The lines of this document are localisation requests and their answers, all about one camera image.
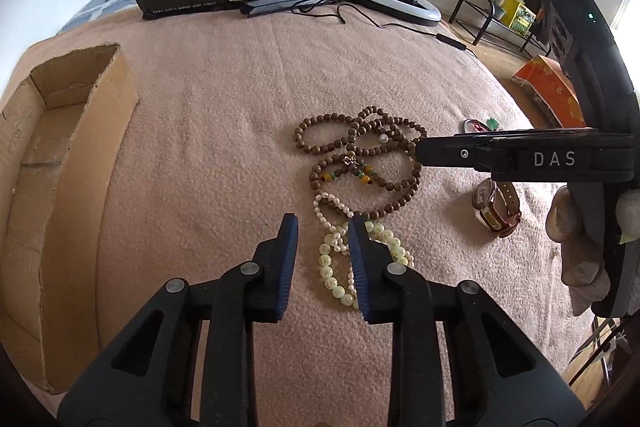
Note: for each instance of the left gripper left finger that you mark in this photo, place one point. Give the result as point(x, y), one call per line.
point(186, 358)

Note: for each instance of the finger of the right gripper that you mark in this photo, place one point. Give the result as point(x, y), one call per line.
point(601, 157)

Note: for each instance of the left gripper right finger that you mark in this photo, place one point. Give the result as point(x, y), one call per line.
point(498, 376)

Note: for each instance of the red strap wristwatch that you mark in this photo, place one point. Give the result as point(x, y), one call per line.
point(498, 205)

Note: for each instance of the dark blue bangle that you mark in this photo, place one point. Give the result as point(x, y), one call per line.
point(474, 126)

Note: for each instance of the gloved right hand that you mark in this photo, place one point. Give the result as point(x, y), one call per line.
point(584, 272)

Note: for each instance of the orange cloth covered box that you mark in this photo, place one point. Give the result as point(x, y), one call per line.
point(542, 78)

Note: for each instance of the yellow green carton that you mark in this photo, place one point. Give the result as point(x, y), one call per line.
point(517, 16)

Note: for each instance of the cardboard box tray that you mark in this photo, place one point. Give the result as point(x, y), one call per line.
point(61, 130)

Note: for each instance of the pink fleece blanket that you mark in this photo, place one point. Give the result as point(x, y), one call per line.
point(218, 150)

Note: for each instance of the white ring light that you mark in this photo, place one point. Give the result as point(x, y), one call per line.
point(420, 12)

